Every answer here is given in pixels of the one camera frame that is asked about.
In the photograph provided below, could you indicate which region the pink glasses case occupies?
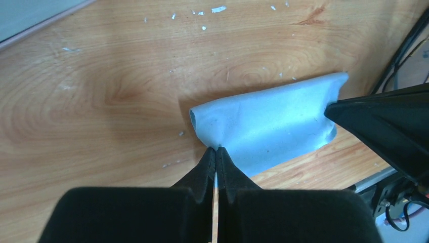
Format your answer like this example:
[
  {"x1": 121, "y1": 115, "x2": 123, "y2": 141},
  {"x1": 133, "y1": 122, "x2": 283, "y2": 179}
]
[{"x1": 1, "y1": 0, "x2": 94, "y2": 49}]

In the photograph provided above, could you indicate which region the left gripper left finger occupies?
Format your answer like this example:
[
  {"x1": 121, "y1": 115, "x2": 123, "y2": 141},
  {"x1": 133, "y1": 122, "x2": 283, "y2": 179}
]
[{"x1": 39, "y1": 148, "x2": 216, "y2": 242}]

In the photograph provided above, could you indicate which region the blue lens cloth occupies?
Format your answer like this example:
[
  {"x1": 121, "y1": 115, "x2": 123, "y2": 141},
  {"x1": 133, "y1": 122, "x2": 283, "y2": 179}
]
[{"x1": 190, "y1": 72, "x2": 349, "y2": 177}]

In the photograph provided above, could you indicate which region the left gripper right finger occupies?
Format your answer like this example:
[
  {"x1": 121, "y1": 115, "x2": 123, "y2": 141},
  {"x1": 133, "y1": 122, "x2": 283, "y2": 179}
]
[{"x1": 216, "y1": 147, "x2": 381, "y2": 242}]

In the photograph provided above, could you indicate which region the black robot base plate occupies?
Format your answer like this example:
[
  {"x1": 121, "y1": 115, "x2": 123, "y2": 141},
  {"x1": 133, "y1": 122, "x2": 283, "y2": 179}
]
[{"x1": 347, "y1": 167, "x2": 428, "y2": 232}]

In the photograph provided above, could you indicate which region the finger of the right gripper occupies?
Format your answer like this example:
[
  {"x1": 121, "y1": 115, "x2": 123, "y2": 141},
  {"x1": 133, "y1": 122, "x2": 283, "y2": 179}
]
[{"x1": 324, "y1": 84, "x2": 428, "y2": 183}]

